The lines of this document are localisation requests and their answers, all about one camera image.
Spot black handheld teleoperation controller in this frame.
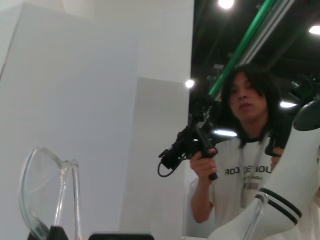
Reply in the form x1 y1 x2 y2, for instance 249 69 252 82
264 129 288 158
157 99 223 181

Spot person right forearm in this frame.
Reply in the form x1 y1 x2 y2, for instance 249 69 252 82
189 181 216 225

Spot person left hand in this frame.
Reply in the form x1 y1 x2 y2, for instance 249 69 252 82
271 147 283 173

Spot person in white t-shirt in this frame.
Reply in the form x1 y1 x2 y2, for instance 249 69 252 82
188 63 287 226

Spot green ceiling beam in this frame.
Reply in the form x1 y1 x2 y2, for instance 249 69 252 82
208 0 278 97

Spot clear white glasses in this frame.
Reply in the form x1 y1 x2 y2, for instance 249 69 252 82
18 146 271 240

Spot person right hand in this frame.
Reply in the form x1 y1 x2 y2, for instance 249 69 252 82
189 146 219 186

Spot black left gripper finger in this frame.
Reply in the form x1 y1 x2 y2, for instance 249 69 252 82
88 232 155 240
26 224 70 240

